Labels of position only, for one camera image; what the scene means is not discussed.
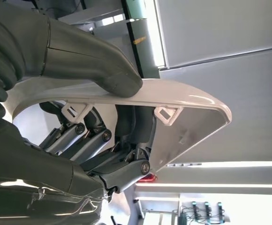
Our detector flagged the black plug cyan tip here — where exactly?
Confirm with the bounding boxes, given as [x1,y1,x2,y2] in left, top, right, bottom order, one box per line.
[191,201,199,221]
[217,202,224,223]
[204,201,212,222]

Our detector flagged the small red object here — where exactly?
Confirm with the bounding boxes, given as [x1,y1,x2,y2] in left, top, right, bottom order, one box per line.
[138,173,158,184]

